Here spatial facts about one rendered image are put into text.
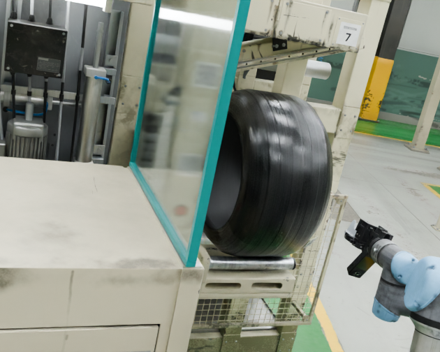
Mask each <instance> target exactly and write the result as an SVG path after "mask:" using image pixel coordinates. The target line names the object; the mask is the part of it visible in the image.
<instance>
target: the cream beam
mask: <svg viewBox="0 0 440 352"><path fill-rule="evenodd" d="M367 18H368V15H365V14H362V13H356V12H352V11H348V10H342V9H339V8H333V7H329V6H324V5H320V4H317V3H311V2H307V1H301V0H251V3H250V7H249V13H248V17H247V23H246V27H245V30H244V32H246V33H250V34H257V35H261V36H268V37H272V38H279V39H283V40H288V41H295V42H299V43H306V44H310V45H317V46H321V47H328V48H332V49H336V50H343V51H347V52H354V53H358V51H359V49H360V44H361V41H362V36H363V34H364V30H365V26H366V23H367ZM341 22H347V23H351V24H357V25H360V26H361V29H360V33H359V37H358V41H357V44H356V47H353V46H349V45H342V44H338V43H336V41H337V36H338V33H339V28H340V25H341Z"/></svg>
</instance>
